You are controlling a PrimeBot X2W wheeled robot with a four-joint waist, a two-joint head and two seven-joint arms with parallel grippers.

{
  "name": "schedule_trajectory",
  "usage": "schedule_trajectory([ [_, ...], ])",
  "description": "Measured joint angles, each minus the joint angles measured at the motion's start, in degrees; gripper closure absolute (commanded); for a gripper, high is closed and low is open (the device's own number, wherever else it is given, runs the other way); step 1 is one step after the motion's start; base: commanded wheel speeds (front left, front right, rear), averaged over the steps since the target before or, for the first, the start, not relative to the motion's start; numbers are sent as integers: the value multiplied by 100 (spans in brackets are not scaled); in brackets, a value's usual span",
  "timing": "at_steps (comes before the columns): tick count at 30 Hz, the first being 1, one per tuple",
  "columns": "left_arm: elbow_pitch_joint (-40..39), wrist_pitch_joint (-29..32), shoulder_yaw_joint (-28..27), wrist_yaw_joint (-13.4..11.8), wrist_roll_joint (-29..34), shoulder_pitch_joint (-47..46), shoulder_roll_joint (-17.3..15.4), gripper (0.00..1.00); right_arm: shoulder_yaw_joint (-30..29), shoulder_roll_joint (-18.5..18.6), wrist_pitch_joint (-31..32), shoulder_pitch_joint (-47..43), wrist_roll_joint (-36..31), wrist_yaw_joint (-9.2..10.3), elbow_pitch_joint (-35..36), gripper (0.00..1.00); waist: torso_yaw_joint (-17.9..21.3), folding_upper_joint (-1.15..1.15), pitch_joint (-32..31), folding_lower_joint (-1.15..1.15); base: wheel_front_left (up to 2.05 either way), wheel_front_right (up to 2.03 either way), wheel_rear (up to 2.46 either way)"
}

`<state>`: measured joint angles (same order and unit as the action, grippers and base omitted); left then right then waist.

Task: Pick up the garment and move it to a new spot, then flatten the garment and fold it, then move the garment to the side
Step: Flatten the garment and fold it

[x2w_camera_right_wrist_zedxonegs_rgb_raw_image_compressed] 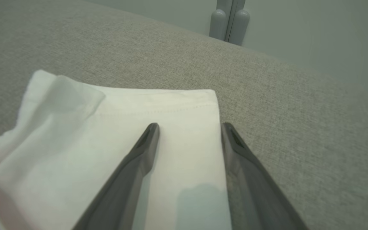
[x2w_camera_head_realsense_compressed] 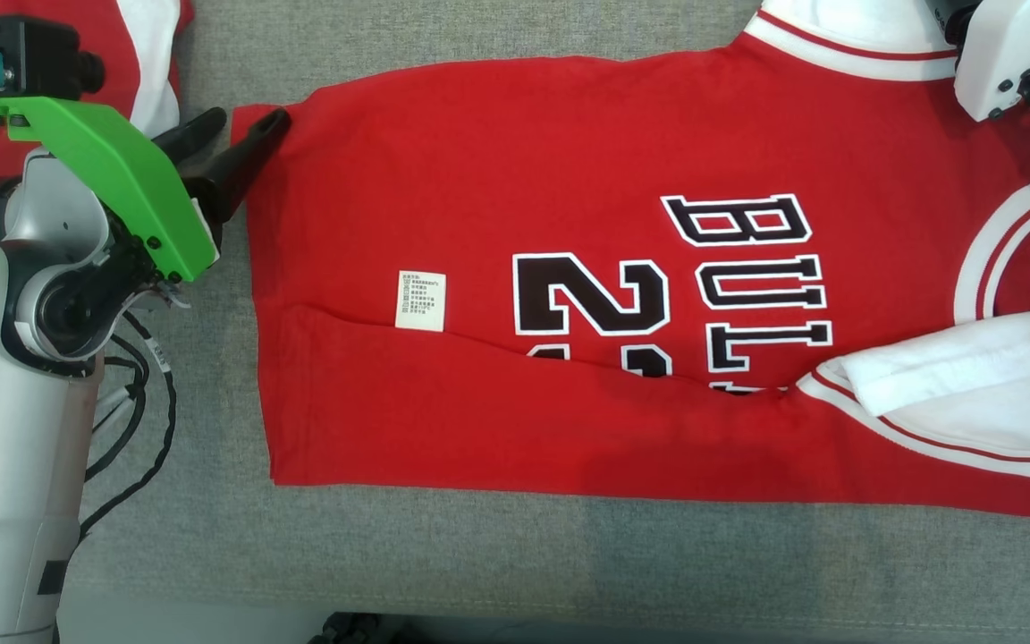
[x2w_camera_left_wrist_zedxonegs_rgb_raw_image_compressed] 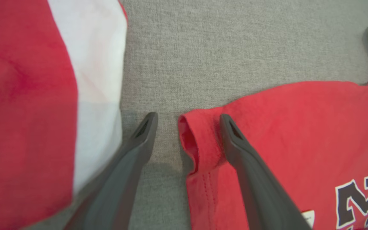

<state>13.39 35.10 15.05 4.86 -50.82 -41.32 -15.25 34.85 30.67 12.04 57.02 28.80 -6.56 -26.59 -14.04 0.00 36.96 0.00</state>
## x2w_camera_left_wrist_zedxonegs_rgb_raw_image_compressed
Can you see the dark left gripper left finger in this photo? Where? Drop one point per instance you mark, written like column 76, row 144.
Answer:
column 117, row 191

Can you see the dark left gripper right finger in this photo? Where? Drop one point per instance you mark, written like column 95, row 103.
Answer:
column 260, row 198

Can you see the red shorts with number print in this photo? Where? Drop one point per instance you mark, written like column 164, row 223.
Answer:
column 299, row 127

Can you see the red jersey with white trim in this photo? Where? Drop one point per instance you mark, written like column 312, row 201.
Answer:
column 21, row 111

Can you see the grey fabric sofa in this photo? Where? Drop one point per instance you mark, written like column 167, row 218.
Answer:
column 219, row 48

